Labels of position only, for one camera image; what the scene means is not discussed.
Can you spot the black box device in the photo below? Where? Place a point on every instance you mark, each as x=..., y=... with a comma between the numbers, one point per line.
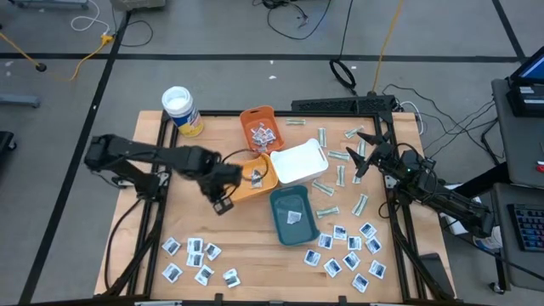
x=525, y=106

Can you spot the grey metal floor foot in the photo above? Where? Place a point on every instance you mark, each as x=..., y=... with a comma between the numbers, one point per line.
x=19, y=101
x=49, y=3

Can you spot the green-striped white long packet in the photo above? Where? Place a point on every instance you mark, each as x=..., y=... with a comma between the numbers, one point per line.
x=360, y=205
x=322, y=137
x=327, y=212
x=295, y=122
x=323, y=188
x=356, y=180
x=354, y=132
x=338, y=156
x=361, y=149
x=340, y=175

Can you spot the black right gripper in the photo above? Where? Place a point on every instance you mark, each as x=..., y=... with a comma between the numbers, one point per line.
x=387, y=157

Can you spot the black monitor blue screen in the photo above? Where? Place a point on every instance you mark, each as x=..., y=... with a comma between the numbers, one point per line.
x=533, y=70

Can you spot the yellow plastic bin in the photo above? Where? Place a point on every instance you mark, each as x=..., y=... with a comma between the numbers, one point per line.
x=267, y=189

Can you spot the black caster wheel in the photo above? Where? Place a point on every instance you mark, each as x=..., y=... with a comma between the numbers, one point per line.
x=496, y=287

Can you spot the black desk crossbar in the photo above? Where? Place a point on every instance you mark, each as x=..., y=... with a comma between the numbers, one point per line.
x=489, y=176

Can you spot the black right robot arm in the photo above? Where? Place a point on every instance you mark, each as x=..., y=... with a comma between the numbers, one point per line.
x=450, y=204

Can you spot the black-print white square packet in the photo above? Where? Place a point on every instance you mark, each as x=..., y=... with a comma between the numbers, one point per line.
x=212, y=251
x=195, y=259
x=231, y=278
x=293, y=217
x=195, y=245
x=204, y=274
x=256, y=174
x=172, y=273
x=256, y=184
x=171, y=246

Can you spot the grey desk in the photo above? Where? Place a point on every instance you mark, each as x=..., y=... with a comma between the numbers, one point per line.
x=518, y=144
x=506, y=255

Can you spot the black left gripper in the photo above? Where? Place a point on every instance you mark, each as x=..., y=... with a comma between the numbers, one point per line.
x=219, y=174

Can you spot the white plastic bin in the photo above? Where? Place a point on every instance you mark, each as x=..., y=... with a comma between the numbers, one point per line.
x=299, y=163

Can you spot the small red object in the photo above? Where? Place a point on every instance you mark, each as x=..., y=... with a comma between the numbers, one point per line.
x=540, y=166

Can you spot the black computer keyboard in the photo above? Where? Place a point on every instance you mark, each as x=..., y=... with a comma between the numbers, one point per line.
x=529, y=227

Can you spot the teal plastic bin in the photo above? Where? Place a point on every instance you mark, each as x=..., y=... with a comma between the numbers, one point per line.
x=285, y=229

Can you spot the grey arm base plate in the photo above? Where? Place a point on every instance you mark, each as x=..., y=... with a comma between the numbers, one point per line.
x=389, y=181
x=162, y=178

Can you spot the black flat pedal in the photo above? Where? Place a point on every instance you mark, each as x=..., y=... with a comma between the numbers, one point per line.
x=435, y=272

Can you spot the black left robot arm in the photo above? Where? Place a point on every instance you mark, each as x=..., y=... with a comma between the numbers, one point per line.
x=127, y=151

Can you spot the orange plastic bin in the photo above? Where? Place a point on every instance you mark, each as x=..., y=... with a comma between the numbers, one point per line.
x=251, y=117

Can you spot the Lysol disinfecting wipes canister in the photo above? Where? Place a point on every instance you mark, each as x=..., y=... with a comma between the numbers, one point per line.
x=489, y=242
x=178, y=102

